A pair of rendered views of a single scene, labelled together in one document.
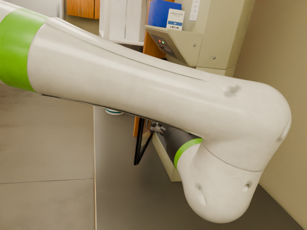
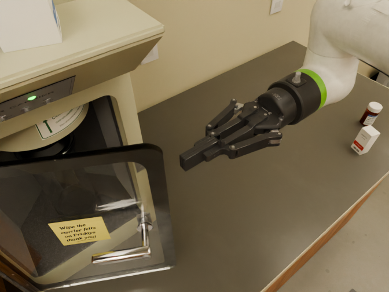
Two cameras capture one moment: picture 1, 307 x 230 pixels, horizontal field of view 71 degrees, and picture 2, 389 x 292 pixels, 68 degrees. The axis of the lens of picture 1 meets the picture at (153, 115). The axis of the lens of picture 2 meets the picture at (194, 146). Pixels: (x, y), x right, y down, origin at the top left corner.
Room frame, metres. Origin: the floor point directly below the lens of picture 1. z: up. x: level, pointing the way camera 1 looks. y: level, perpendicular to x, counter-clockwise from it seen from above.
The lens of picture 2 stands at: (0.73, 0.28, 1.64)
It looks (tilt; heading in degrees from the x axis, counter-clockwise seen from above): 48 degrees down; 251
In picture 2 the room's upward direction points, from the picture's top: straight up
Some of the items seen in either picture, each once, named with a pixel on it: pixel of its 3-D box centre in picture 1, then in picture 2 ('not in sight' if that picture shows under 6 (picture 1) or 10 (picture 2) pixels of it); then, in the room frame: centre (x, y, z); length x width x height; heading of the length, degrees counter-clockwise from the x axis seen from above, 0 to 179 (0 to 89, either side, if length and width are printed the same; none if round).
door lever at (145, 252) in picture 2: not in sight; (123, 245); (0.78, 0.06, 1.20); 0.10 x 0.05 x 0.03; 170
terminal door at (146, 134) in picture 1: (150, 108); (79, 237); (0.84, 0.02, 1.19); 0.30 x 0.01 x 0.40; 170
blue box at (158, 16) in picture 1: (163, 15); not in sight; (0.93, 0.02, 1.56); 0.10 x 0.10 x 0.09; 18
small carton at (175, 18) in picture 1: (175, 19); (19, 2); (0.79, -0.02, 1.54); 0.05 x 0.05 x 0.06; 2
